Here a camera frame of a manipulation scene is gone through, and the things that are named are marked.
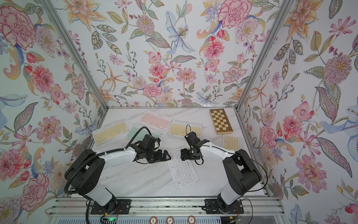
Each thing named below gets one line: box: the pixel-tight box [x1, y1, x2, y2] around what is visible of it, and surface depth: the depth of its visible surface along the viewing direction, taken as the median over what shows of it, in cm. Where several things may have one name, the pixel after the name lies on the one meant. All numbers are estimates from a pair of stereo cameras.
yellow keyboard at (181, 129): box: [167, 119, 203, 139], surface depth 108 cm
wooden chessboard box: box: [209, 108, 234, 135], surface depth 110 cm
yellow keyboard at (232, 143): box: [221, 134, 241, 152], surface depth 103 cm
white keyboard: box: [167, 148, 200, 190], surface depth 88 cm
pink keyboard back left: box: [138, 110, 173, 132], surface depth 113 cm
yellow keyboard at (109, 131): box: [91, 118, 130, 147], surface depth 108 cm
